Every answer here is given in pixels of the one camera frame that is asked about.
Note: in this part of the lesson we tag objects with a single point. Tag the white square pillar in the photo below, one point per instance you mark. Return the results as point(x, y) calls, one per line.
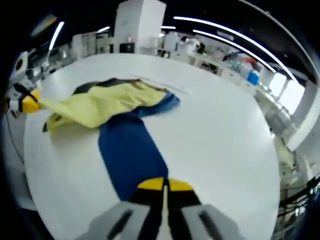
point(305, 117)
point(140, 25)

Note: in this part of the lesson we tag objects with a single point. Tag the white counter cabinets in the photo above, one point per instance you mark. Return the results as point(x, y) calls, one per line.
point(225, 70)

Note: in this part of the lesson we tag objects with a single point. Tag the white ceiling light strip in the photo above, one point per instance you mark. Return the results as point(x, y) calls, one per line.
point(232, 31)
point(232, 44)
point(56, 35)

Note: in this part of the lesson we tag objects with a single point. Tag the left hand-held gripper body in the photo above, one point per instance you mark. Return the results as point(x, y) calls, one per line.
point(22, 70)

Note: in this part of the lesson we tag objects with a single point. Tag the white table outlet strip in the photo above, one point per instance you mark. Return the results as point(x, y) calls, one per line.
point(160, 83)

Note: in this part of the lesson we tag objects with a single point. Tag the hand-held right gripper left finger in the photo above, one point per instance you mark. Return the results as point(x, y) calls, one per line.
point(120, 220)

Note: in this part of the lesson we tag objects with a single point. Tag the blue storage bin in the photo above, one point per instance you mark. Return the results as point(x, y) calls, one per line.
point(253, 77)

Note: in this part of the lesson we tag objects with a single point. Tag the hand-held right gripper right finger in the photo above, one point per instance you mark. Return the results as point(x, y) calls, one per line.
point(200, 222)

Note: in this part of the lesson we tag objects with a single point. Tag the yellow garment grey blue sleeves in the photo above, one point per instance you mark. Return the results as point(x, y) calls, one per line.
point(112, 105)

